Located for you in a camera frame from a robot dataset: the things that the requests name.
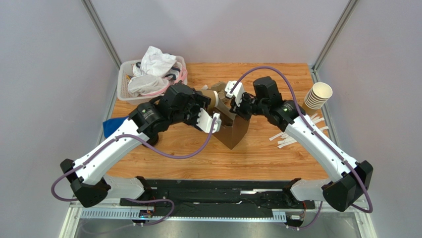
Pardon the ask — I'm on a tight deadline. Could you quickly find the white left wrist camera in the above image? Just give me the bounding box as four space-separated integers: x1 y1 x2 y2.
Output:
196 108 221 133

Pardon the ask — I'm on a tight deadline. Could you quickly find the white plastic basket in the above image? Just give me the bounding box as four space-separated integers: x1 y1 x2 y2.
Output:
117 53 188 105

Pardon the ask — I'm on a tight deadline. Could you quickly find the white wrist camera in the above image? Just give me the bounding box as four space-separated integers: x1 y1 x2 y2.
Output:
224 81 245 106
196 108 221 133

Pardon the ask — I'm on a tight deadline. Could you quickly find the cardboard cup carrier tray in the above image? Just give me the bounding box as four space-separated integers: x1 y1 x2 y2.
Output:
201 81 229 105

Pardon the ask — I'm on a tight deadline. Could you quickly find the brown paper bag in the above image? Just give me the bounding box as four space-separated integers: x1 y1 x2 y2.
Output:
213 101 250 150

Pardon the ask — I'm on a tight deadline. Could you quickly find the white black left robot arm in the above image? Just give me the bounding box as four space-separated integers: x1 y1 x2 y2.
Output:
60 83 221 208

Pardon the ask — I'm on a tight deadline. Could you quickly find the blue folded cloth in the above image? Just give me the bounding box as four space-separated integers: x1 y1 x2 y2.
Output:
102 117 128 138

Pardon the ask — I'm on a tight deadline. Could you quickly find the white straw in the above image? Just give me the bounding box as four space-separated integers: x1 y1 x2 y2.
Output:
277 125 330 149
269 114 325 141

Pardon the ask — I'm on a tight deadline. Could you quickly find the aluminium frame rail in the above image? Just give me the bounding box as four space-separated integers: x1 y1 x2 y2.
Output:
60 198 377 238

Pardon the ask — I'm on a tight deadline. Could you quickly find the pink white item in basket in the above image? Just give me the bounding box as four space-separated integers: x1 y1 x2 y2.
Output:
127 63 188 97

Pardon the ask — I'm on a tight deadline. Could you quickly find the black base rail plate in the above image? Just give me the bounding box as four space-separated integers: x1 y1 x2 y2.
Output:
139 178 317 218

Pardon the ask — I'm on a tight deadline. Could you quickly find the brown paper coffee cup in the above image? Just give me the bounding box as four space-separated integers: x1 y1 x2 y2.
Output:
200 89 219 111

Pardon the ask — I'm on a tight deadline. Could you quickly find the crumpled white paper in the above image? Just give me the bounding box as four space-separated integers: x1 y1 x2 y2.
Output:
132 46 177 78

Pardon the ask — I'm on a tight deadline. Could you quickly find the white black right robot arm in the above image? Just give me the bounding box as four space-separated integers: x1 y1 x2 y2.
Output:
225 76 373 212

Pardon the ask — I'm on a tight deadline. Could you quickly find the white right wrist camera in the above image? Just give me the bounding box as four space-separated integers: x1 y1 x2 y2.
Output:
224 81 245 106

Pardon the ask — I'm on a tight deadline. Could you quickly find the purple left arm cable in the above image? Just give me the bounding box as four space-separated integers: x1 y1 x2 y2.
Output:
50 114 220 227

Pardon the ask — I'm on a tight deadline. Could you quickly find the stack of paper cups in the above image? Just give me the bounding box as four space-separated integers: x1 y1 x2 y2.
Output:
302 82 333 115

